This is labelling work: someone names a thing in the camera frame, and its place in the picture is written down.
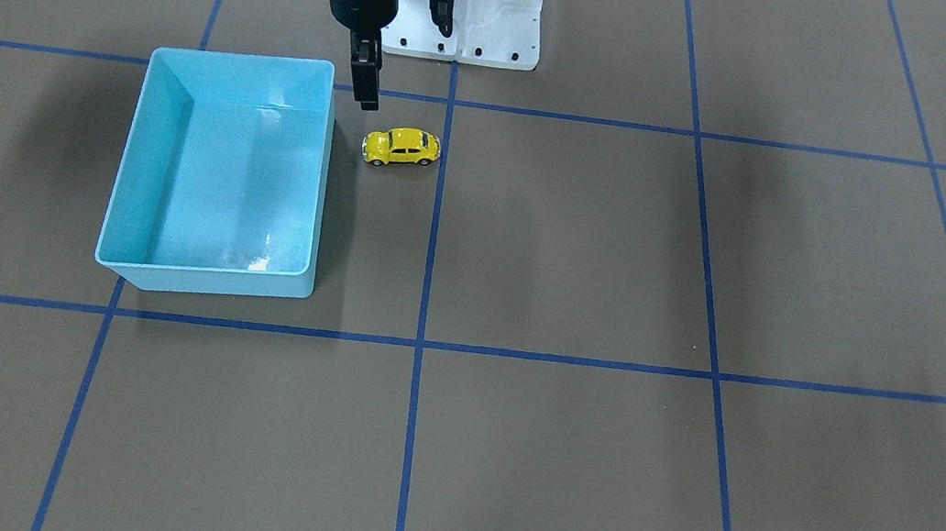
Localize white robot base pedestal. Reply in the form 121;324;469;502
381;0;544;72

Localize light blue plastic bin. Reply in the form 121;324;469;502
93;46;336;299

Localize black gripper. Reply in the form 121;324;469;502
329;0;399;112

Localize yellow beetle toy car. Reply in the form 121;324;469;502
360;127;443;166

